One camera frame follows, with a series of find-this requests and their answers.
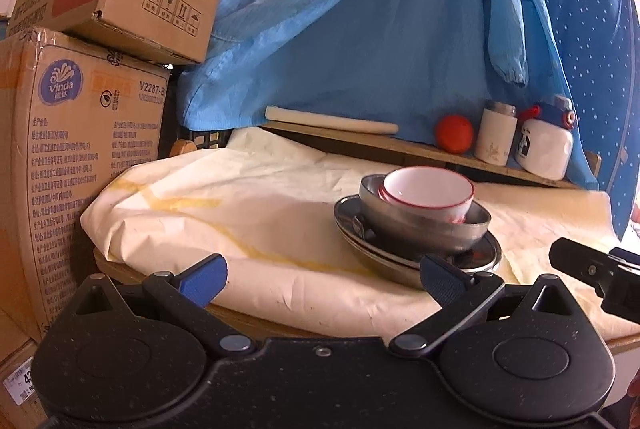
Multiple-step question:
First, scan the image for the white thermos cup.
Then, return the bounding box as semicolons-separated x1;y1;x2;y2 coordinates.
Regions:
473;100;519;164

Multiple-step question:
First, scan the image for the blue polka dot fabric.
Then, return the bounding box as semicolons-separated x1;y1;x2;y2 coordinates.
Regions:
505;0;640;242

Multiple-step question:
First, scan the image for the wooden shelf board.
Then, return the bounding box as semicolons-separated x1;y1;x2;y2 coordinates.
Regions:
260;119;603;190

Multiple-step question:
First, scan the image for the cardboard box with paper label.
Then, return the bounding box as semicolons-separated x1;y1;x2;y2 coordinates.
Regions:
0;309;57;429

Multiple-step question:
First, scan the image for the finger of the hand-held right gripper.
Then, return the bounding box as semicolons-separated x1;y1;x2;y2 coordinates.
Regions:
548;237;619;285

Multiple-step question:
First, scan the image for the cream table cloth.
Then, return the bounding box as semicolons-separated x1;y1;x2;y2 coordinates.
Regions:
80;126;640;341

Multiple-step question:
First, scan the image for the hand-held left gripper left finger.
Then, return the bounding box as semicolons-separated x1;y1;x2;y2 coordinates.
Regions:
70;253;256;357

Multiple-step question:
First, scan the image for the wooden rolling pin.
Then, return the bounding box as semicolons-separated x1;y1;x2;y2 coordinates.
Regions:
264;106;400;136

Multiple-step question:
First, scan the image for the wooden table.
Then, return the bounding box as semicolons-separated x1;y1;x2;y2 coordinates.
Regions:
93;246;640;358

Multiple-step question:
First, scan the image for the red tomato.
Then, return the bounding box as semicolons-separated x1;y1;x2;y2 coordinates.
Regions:
433;114;475;155

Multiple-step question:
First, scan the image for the white bowl with red rim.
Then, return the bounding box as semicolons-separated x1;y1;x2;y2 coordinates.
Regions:
382;166;475;223
378;182;470;226

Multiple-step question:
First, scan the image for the large cardboard box blue logo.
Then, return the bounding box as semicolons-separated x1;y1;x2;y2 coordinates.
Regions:
0;26;174;346

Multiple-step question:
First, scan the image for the stainless steel bowl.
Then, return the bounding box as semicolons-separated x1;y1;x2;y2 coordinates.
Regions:
358;174;492;256

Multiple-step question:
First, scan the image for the black plastic crate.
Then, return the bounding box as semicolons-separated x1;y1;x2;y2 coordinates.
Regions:
169;128;235;156

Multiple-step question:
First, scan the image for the white bottle with blue lid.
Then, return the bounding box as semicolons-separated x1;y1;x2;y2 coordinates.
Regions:
514;94;575;181

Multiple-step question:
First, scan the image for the light blue cloth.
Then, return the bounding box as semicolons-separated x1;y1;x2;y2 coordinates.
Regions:
177;0;601;190

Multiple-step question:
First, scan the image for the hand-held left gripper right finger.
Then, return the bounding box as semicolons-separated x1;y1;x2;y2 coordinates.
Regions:
389;253;578;358

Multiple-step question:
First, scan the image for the stainless steel plate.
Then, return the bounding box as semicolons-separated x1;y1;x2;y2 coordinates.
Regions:
340;224;501;284
350;244;501;291
333;193;503;274

